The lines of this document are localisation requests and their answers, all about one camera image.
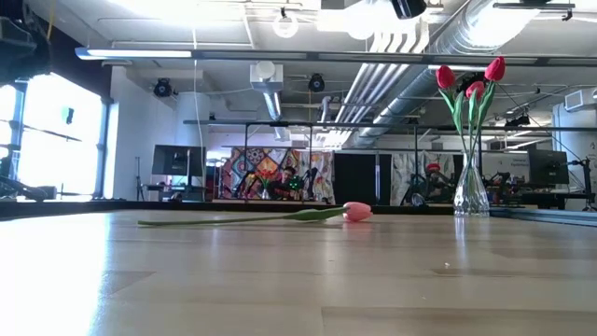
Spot pink artificial tulip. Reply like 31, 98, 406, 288
137, 201, 374, 229

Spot red artificial tulip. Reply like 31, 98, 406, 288
436, 64, 473, 206
468, 55, 507, 206
465, 80, 486, 206

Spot clear bottle-shaped glass vase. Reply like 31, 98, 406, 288
452, 148, 491, 217

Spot person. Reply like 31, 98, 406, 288
422, 161, 456, 205
274, 166, 304, 202

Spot red flower bouquet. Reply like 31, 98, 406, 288
257, 167, 277, 201

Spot colourful patterned tapestry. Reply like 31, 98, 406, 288
219, 147, 335, 204

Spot black cabinet panel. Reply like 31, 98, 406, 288
333, 151, 393, 205

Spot white patterned curtain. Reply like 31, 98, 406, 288
390, 151, 456, 206

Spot long ceiling light bar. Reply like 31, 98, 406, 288
74, 46, 597, 66

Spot black computer monitor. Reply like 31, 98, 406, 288
151, 144, 206, 177
527, 148, 570, 187

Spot black standing desk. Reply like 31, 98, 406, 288
144, 184, 209, 203

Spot white ceiling pipes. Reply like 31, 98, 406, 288
331, 17, 433, 126

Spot round white ceiling lamp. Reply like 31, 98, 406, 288
271, 7, 300, 40

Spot black tripod stand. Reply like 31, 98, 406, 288
133, 156, 146, 202

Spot large window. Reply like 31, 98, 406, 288
0, 72, 111, 200

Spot black background rig frame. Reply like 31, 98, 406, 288
183, 119, 597, 204

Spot silver spiral air duct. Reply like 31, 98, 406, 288
347, 0, 542, 149

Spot black ceiling rail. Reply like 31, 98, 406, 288
493, 2, 576, 22

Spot white wall air vent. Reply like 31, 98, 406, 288
563, 88, 597, 113

